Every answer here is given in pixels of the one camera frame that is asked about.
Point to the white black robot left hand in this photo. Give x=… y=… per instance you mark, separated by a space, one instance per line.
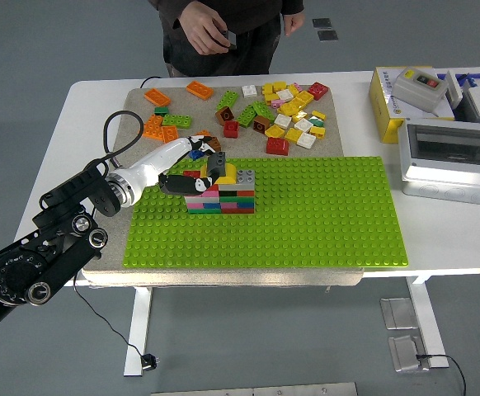
x=153 y=163

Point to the person's right hand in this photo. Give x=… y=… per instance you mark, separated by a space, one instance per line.
x=200 y=31

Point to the person's left hand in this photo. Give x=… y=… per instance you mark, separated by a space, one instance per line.
x=293 y=20

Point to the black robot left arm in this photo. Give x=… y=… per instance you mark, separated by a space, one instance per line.
x=58 y=247

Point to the orange long toy brick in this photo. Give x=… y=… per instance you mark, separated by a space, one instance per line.
x=157 y=97
x=200 y=90
x=202 y=133
x=170 y=133
x=152 y=128

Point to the red square stacked brick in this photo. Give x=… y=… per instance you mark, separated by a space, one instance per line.
x=191 y=173

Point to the blue square toy brick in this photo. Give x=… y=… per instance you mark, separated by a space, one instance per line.
x=196 y=155

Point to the lime green long brick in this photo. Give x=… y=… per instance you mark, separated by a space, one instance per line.
x=177 y=120

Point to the small dark green brick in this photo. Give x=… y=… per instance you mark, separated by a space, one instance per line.
x=161 y=110

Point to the brown square toy brick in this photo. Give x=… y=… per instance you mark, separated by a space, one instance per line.
x=215 y=145

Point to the pink toy brick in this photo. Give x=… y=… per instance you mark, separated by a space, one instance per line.
x=276 y=103
x=297 y=86

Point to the lime green toy brick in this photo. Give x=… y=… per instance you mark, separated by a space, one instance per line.
x=263 y=110
x=227 y=99
x=247 y=115

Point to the red square toy brick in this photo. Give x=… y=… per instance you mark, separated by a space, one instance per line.
x=318 y=90
x=231 y=128
x=277 y=145

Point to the white flat toy brick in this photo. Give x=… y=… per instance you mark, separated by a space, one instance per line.
x=304 y=124
x=282 y=120
x=284 y=95
x=306 y=140

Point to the yellow curved toy brick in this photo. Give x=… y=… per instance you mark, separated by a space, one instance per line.
x=228 y=175

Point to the white studded square brick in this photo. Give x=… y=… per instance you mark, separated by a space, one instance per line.
x=249 y=90

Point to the brown brick with hole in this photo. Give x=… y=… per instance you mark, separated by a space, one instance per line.
x=261 y=124
x=224 y=115

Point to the light grey square brick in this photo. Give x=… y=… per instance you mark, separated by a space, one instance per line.
x=245 y=176

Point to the green flat toy brick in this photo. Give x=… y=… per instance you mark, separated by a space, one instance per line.
x=316 y=121

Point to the green studded baseplate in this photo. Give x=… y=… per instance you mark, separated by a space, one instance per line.
x=306 y=214

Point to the black floor socket cover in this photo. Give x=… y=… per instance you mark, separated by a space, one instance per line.
x=321 y=22
x=327 y=35

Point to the person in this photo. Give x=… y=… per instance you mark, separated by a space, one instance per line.
x=244 y=57

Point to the grey-brown table mat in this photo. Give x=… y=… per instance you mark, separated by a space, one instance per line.
x=207 y=109

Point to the yellow cardboard box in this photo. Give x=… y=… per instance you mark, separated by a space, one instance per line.
x=382 y=107

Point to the white table leg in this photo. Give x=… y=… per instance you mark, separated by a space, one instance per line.
x=139 y=330
x=425 y=313

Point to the small white box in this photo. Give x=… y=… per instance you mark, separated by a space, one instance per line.
x=454 y=88

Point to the white distribution box with window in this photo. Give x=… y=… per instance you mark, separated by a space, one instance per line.
x=450 y=181

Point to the long metal floor strip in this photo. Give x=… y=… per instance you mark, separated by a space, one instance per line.
x=264 y=389

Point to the metal floor plate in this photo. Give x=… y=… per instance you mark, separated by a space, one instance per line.
x=407 y=354
x=398 y=313

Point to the multicolour brick wall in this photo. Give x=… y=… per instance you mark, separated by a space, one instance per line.
x=232 y=202

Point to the grey push-button switch box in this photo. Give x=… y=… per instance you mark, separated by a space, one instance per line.
x=413 y=92

